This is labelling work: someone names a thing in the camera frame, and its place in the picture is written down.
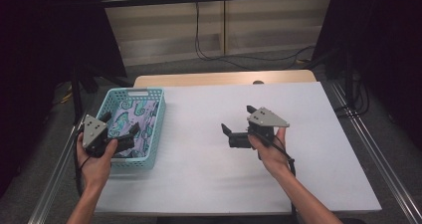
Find white table mat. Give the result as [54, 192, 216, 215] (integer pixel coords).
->
[95, 81, 383, 215]

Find black floor cables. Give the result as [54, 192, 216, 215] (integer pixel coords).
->
[333, 74, 370, 118]

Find black metal stand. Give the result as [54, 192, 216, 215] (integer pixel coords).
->
[71, 60, 133, 197]

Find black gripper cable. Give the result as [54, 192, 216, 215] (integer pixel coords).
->
[258, 132, 299, 224]
[77, 154, 93, 172]

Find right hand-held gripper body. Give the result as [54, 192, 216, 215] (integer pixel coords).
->
[228, 107, 291, 149]

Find wooden table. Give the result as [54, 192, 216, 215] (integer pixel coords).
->
[94, 69, 383, 217]

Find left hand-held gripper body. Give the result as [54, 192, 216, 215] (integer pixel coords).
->
[81, 113, 136, 159]

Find person's left hand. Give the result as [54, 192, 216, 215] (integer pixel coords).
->
[76, 132, 119, 189]

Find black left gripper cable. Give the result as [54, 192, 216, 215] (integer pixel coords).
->
[77, 154, 93, 172]

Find black power cable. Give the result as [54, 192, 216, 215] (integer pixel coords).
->
[194, 0, 317, 71]

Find person's right hand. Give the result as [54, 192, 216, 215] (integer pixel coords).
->
[247, 126, 294, 181]

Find purple seahorse print cloth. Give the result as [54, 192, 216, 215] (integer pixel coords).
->
[106, 99, 160, 159]

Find light blue perforated plastic basket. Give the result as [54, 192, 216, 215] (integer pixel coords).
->
[96, 87, 166, 170]

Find aluminium floor rail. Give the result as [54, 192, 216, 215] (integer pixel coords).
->
[27, 115, 85, 224]
[326, 80, 422, 224]

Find black curtain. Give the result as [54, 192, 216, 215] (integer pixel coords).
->
[311, 0, 422, 142]
[0, 0, 128, 198]

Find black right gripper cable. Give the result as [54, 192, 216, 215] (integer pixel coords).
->
[258, 132, 299, 224]

